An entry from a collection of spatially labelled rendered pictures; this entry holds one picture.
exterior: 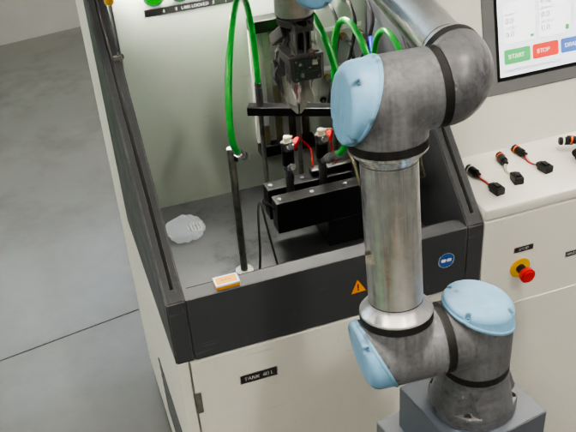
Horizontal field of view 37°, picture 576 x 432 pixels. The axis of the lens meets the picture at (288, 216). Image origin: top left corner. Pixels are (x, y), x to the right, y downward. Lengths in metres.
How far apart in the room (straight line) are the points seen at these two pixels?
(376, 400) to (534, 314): 0.43
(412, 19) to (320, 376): 0.91
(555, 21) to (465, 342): 0.97
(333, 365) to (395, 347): 0.63
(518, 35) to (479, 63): 0.86
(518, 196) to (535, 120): 0.27
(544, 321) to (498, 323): 0.81
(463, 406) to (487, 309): 0.19
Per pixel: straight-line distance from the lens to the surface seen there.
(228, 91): 1.65
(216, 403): 1.91
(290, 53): 1.65
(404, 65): 1.17
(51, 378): 3.05
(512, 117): 2.10
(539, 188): 1.97
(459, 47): 1.22
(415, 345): 1.34
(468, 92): 1.19
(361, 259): 1.79
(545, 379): 2.33
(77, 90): 4.98
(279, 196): 1.93
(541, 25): 2.10
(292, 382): 1.94
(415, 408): 1.55
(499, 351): 1.42
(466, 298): 1.40
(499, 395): 1.49
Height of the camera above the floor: 2.02
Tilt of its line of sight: 34 degrees down
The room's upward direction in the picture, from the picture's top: 4 degrees counter-clockwise
